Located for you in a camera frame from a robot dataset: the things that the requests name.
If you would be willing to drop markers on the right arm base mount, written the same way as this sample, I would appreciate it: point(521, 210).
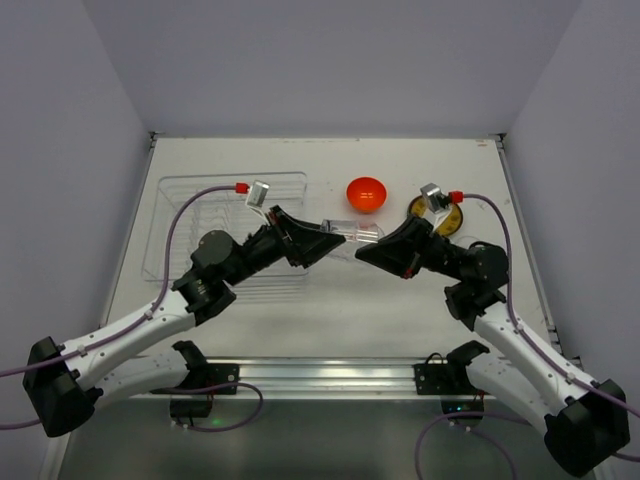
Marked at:
point(437, 376)

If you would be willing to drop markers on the olive yellow plate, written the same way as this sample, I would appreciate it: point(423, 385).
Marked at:
point(445, 223)

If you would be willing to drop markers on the clear plastic dish rack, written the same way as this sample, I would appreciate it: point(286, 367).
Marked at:
point(214, 211)

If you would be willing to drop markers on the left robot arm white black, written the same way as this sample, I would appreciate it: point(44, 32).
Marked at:
point(65, 382)

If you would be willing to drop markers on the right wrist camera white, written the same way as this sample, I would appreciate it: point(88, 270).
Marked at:
point(436, 199)

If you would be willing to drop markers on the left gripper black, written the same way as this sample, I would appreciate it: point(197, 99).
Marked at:
point(282, 238)

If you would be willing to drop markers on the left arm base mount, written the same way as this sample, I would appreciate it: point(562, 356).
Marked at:
point(211, 374)

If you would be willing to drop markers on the orange plastic bowl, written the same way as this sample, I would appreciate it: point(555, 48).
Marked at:
point(366, 194)

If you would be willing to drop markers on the aluminium front rail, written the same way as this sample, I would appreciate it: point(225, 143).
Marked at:
point(314, 379)

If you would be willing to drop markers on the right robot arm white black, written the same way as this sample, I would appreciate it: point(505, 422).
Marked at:
point(583, 421)

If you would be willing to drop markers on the clear glass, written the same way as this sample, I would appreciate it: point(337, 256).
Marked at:
point(353, 231)

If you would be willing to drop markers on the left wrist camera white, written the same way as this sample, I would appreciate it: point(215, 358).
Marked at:
point(255, 195)

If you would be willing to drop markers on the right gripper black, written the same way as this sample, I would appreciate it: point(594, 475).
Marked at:
point(415, 247)

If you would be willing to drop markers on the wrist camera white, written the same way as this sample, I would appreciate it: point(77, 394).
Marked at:
point(436, 199)
point(255, 195)

